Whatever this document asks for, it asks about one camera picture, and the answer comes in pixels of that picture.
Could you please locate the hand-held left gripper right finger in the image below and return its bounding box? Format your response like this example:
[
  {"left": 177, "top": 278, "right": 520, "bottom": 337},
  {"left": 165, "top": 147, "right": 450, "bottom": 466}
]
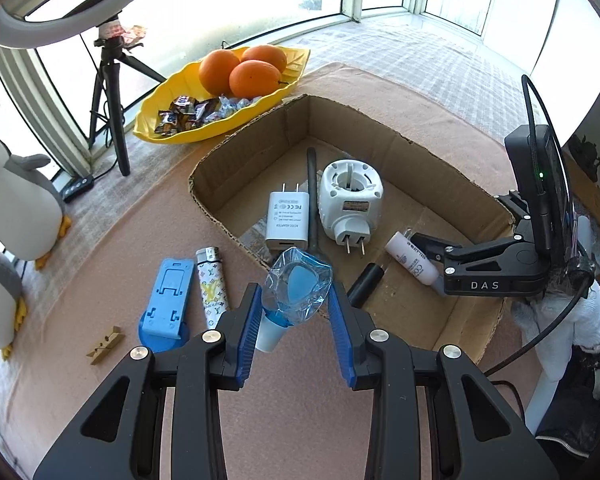
[{"left": 327, "top": 282, "right": 556, "bottom": 480}]

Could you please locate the black cylinder tube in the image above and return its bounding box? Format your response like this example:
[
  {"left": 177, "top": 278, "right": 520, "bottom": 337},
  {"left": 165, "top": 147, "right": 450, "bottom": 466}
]
[{"left": 347, "top": 261, "right": 387, "bottom": 309}]

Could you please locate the white plug-in device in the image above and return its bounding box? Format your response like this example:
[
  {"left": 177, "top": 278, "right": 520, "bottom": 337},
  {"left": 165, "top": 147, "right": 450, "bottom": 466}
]
[{"left": 318, "top": 158, "right": 384, "bottom": 261}]

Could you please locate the blue phone stand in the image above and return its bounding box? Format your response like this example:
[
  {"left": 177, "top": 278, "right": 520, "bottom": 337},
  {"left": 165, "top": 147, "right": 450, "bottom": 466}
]
[{"left": 138, "top": 258, "right": 197, "bottom": 353}]

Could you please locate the cardboard box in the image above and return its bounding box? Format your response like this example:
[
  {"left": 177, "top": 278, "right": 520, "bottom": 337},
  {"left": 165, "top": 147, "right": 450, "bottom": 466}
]
[{"left": 187, "top": 94, "right": 518, "bottom": 366}]

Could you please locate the white ring light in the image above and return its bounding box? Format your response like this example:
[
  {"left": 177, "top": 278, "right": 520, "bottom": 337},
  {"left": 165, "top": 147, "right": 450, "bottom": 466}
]
[{"left": 0, "top": 0, "right": 176, "bottom": 50}]

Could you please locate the white power adapter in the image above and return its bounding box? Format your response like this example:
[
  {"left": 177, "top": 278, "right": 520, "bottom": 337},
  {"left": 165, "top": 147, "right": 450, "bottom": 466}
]
[{"left": 265, "top": 183, "right": 311, "bottom": 253}]

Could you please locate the pile of wrapped candies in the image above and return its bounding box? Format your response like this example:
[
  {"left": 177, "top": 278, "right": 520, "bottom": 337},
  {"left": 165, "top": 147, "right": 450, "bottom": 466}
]
[{"left": 154, "top": 94, "right": 253, "bottom": 137}]

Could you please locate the pink lip balm tube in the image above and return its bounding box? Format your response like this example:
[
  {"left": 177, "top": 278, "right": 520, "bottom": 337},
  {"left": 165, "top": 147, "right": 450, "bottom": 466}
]
[{"left": 385, "top": 231, "right": 440, "bottom": 286}]

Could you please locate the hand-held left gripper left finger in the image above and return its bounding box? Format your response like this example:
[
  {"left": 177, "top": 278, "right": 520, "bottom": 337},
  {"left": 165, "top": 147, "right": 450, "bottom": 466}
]
[{"left": 32, "top": 282, "right": 264, "bottom": 480}]

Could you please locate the dark cloth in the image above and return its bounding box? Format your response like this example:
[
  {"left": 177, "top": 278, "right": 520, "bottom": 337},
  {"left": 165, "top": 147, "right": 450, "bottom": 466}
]
[{"left": 535, "top": 345, "right": 600, "bottom": 461}]

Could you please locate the white quilted blanket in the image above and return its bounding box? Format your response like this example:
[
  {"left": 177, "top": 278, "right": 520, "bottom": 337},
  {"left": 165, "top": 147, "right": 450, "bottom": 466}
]
[{"left": 0, "top": 12, "right": 538, "bottom": 461}]

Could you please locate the yellow leaf-shaped plate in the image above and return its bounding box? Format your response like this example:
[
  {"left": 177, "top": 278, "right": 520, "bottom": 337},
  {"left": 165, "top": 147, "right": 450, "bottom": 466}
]
[{"left": 132, "top": 46, "right": 311, "bottom": 145}]

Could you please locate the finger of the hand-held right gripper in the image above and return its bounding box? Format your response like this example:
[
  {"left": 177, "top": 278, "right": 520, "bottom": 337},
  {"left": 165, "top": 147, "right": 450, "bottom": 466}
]
[{"left": 410, "top": 232, "right": 463, "bottom": 296}]

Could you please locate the patterned lighter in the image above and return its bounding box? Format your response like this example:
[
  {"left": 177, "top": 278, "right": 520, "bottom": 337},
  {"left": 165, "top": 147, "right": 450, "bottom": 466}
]
[{"left": 195, "top": 246, "right": 229, "bottom": 331}]

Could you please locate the wooden clothespin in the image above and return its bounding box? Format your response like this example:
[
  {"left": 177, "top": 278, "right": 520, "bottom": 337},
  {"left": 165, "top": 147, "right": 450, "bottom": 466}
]
[{"left": 86, "top": 326, "right": 124, "bottom": 365}]

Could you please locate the person's right hand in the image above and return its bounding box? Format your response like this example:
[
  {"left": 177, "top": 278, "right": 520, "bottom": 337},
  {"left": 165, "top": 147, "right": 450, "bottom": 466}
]
[{"left": 511, "top": 280, "right": 600, "bottom": 356}]

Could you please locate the grey spoon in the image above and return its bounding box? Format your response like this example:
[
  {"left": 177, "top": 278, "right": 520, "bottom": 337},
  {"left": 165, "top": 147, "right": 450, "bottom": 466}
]
[{"left": 306, "top": 147, "right": 327, "bottom": 261}]

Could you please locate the blue dropper bottle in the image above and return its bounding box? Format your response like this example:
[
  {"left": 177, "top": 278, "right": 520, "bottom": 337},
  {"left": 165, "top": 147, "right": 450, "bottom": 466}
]
[{"left": 254, "top": 250, "right": 334, "bottom": 353}]

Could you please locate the brown cardboard sheet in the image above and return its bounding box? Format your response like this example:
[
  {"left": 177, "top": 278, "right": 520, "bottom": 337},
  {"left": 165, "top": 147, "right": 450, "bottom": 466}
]
[{"left": 562, "top": 152, "right": 600, "bottom": 241}]

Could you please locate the black inline cable remote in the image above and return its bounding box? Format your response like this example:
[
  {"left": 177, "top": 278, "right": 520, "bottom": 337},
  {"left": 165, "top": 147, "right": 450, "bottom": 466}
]
[{"left": 62, "top": 174, "right": 95, "bottom": 203}]

